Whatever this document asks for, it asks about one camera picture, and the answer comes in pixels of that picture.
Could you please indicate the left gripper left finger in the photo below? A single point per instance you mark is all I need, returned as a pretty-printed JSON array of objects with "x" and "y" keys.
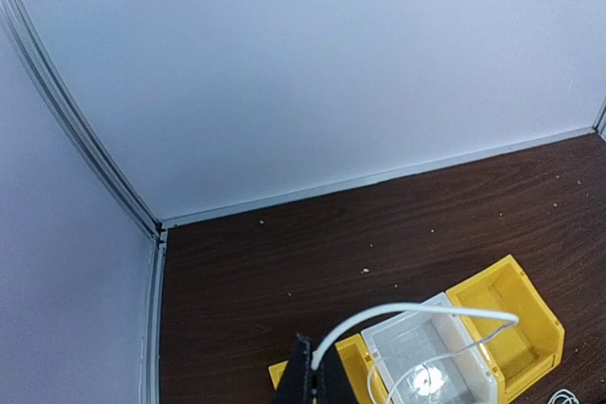
[{"x": 295, "y": 385}]

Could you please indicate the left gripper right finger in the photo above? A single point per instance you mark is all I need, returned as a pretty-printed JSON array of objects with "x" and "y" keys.
[{"x": 333, "y": 385}]

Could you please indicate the yellow bin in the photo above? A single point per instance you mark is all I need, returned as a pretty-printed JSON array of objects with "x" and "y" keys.
[
  {"x": 365, "y": 381},
  {"x": 522, "y": 355}
]

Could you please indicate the white translucent bin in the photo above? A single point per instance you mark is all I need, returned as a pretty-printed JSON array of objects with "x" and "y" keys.
[{"x": 430, "y": 354}]

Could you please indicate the right aluminium frame post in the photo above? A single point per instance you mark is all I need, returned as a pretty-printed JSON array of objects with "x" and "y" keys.
[{"x": 599, "y": 126}]

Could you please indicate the aluminium frame post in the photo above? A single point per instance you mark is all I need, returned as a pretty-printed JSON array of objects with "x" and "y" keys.
[
  {"x": 599, "y": 126},
  {"x": 50, "y": 85}
]

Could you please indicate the left aluminium frame post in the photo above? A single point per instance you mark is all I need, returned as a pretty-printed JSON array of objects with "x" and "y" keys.
[{"x": 50, "y": 85}]

